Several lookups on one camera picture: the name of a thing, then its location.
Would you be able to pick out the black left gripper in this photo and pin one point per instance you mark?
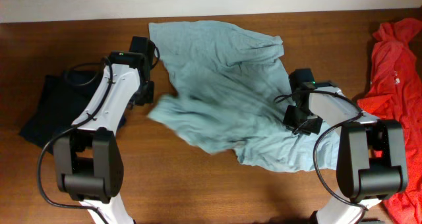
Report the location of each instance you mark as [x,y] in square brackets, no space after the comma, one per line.
[149,96]

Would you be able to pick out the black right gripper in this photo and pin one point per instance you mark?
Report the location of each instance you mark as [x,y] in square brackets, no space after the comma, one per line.
[288,120]

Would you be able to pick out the light blue t-shirt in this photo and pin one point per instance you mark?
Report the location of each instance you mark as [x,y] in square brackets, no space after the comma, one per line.
[226,79]

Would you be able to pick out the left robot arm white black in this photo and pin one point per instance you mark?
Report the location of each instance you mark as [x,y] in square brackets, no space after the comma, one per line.
[88,163]

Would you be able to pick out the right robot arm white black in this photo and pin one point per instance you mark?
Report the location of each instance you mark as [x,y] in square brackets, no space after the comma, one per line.
[371,164]

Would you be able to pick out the dark navy folded garment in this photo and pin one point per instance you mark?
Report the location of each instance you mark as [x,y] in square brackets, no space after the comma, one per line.
[60,104]

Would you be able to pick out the red t-shirt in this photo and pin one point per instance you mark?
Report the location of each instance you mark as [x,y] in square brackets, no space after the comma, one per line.
[395,93]

